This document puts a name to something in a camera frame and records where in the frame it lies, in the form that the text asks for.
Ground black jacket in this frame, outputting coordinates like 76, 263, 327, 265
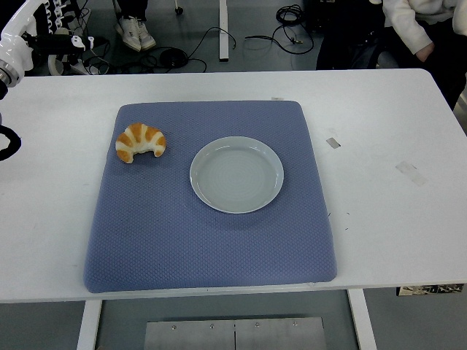
316, 25, 393, 70

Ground person's legs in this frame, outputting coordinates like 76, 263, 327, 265
112, 0, 150, 21

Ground blue quilted mat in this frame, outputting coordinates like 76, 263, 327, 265
82, 101, 338, 295

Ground person's hand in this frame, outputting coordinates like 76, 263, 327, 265
415, 42, 436, 63

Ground black cable bundle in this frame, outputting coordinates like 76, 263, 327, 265
244, 3, 315, 55

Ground seated person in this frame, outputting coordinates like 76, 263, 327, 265
381, 0, 467, 110

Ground black coiled cable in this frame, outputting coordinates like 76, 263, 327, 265
158, 46, 189, 69

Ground person's white shoe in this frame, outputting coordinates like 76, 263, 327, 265
114, 16, 142, 53
135, 20, 157, 51

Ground white table leg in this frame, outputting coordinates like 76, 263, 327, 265
76, 300, 103, 350
347, 289, 378, 350

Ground pale grey round plate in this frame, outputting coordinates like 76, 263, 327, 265
189, 136, 285, 214

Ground black equipment box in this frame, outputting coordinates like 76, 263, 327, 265
305, 0, 351, 33

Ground long clear tape piece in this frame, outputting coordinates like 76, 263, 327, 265
395, 160, 428, 187

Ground orange white croissant bread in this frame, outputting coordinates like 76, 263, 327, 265
115, 122, 168, 164

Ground white floor post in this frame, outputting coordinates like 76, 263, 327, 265
217, 0, 230, 62

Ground white office chair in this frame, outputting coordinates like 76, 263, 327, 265
47, 53, 90, 77

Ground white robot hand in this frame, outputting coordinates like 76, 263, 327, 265
0, 0, 96, 79

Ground thin black floor cable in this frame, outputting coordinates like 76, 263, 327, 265
185, 26, 238, 74

